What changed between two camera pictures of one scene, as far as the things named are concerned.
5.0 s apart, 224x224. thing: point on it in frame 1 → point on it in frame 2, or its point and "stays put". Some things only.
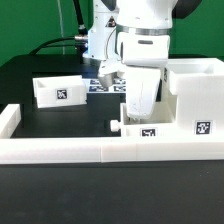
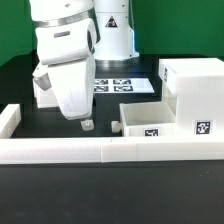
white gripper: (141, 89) → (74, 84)
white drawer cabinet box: (198, 87) stays put
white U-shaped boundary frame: (100, 149) stays put
